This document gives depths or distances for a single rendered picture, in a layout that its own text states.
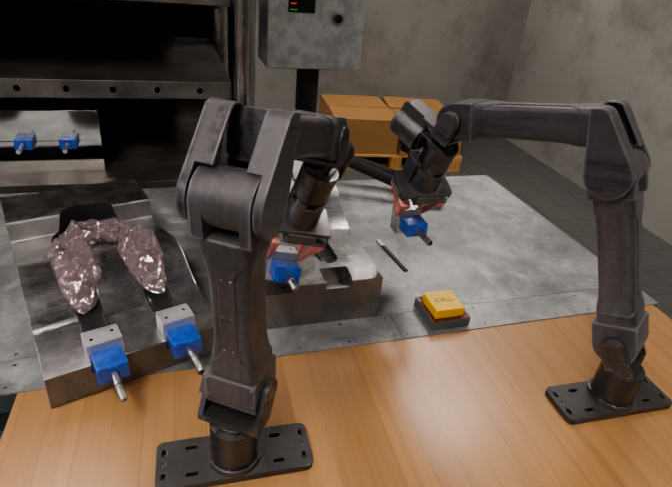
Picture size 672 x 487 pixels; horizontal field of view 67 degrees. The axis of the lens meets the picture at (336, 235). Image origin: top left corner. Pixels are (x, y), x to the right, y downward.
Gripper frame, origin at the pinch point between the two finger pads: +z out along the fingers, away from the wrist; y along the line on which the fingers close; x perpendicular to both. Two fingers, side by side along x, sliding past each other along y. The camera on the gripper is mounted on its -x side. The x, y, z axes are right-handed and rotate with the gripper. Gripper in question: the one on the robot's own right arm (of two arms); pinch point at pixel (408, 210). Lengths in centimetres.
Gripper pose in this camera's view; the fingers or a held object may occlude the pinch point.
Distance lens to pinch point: 105.7
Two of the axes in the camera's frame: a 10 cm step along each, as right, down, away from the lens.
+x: 2.3, 8.3, -5.1
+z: -2.0, 5.5, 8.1
